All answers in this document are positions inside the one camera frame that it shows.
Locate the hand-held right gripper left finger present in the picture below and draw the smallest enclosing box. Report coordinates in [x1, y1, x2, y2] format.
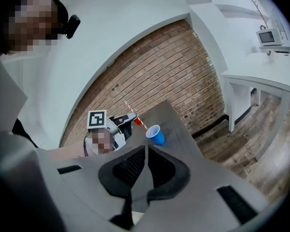
[37, 144, 148, 232]

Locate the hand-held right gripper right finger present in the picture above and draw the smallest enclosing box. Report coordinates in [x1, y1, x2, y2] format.
[132, 144, 273, 232]

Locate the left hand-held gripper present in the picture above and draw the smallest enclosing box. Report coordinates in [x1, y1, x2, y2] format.
[87, 109, 138, 151]

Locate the red white striped straw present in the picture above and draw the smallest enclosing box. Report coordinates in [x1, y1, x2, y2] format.
[124, 101, 151, 132]

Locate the blue plastic cup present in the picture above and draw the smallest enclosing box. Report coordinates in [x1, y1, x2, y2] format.
[145, 124, 165, 146]

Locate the person's left forearm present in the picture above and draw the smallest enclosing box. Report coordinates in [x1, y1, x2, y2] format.
[48, 131, 114, 161]

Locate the person's head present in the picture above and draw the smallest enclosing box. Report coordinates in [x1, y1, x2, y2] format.
[0, 0, 70, 55]

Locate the large white table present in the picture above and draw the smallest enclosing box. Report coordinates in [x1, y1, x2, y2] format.
[221, 52, 290, 161]

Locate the small white container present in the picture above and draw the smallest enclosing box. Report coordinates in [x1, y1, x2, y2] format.
[265, 49, 278, 64]

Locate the white microwave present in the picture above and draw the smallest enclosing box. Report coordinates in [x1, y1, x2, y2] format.
[255, 27, 284, 46]

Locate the white shelf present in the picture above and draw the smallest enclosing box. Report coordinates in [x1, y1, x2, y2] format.
[258, 43, 290, 55]

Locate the white branch coat rack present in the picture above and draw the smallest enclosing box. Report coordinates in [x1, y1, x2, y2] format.
[251, 0, 270, 29]

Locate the person's head camera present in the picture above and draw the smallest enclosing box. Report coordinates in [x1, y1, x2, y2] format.
[63, 14, 81, 40]

